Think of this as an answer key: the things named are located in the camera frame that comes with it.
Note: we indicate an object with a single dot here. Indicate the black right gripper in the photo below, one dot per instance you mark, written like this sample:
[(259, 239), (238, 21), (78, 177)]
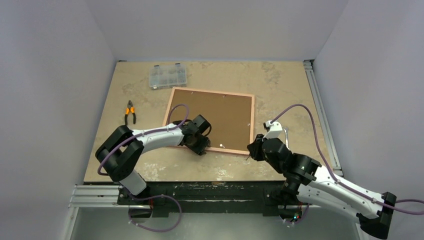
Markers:
[(255, 150)]

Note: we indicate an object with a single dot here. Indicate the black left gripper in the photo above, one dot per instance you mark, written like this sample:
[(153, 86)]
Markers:
[(203, 143)]

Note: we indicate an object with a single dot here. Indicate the pink photo frame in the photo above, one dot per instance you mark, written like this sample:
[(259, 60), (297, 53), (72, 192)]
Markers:
[(231, 115)]

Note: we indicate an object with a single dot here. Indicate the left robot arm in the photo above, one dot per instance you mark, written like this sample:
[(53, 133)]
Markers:
[(119, 154)]

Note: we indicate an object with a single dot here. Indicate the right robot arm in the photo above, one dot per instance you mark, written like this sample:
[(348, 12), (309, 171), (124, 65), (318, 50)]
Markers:
[(308, 181)]

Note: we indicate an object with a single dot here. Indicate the silver wrench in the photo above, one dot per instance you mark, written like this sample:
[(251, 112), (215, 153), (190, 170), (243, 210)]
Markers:
[(286, 134)]

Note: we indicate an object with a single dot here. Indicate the clear plastic screw organizer box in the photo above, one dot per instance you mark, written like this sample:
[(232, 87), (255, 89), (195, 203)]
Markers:
[(167, 76)]

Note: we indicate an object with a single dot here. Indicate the orange black pliers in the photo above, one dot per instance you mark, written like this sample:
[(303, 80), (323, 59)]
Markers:
[(130, 110)]

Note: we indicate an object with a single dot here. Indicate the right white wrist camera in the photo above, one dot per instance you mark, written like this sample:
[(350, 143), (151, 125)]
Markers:
[(273, 129)]

